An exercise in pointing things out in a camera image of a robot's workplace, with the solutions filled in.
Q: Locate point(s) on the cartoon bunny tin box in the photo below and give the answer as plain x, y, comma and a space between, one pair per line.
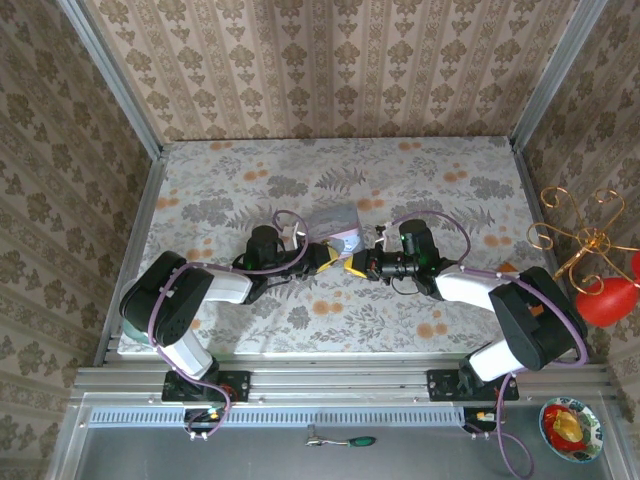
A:
332, 220

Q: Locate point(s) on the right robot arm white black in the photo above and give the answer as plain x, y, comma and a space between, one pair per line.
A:
465, 290

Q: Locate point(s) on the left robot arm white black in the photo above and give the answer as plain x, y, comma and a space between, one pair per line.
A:
225, 287

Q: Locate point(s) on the floral tablecloth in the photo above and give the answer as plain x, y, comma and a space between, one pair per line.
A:
400, 165

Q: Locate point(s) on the black connector board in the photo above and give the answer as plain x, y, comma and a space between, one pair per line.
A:
205, 415
480, 419

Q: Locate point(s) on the red heart ornament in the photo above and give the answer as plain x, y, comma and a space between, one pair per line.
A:
612, 300

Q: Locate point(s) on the red item in bowl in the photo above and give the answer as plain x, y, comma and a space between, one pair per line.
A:
554, 430

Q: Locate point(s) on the yellow item in bowl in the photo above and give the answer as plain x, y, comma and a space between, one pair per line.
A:
567, 425

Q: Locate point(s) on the patterned ceramic bowl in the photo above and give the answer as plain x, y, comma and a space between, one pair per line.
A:
594, 440

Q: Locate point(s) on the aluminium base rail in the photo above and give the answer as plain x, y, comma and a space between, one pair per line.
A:
340, 385

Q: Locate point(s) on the aluminium frame post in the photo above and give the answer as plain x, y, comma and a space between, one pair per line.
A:
555, 75
115, 80

